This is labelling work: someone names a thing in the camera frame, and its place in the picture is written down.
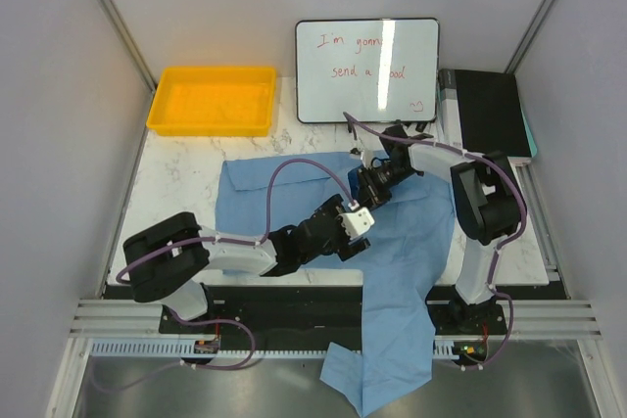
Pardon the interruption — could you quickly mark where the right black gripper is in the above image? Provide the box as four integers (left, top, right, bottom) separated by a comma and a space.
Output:
355, 161, 417, 212

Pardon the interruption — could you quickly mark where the blue long sleeve shirt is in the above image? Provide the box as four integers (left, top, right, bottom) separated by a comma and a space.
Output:
216, 153, 455, 417

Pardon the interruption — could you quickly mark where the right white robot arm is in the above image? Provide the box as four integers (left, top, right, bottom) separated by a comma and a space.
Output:
349, 124, 527, 334

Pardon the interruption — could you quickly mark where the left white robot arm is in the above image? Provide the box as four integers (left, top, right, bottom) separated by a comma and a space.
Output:
117, 195, 374, 333

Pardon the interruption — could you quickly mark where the small whiteboard with red writing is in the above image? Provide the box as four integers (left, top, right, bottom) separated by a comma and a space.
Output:
295, 18, 440, 124

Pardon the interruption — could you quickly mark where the black binder folder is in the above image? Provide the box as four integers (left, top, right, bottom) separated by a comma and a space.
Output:
438, 69, 537, 159

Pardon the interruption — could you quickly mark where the yellow plastic tray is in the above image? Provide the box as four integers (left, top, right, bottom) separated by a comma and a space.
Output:
146, 67, 277, 137

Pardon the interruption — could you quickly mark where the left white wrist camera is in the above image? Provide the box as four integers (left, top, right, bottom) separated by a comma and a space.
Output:
338, 208, 375, 240

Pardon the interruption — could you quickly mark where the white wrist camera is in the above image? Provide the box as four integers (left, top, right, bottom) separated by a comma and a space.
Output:
349, 147, 375, 168
338, 208, 375, 240

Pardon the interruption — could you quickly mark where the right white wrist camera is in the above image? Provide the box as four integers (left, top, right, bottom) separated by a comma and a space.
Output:
349, 147, 375, 168

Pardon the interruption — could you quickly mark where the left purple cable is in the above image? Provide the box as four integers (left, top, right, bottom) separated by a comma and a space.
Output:
90, 158, 359, 394

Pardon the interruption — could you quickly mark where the purple cable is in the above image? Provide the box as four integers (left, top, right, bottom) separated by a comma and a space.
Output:
90, 158, 359, 394
342, 112, 529, 373

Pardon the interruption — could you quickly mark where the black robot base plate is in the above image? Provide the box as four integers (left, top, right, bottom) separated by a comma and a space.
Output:
103, 283, 510, 341

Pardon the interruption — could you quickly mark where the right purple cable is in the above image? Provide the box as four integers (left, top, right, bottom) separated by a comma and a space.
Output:
342, 112, 529, 373

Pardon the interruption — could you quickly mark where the white slotted cable duct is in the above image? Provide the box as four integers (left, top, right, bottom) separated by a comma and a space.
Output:
90, 334, 486, 360

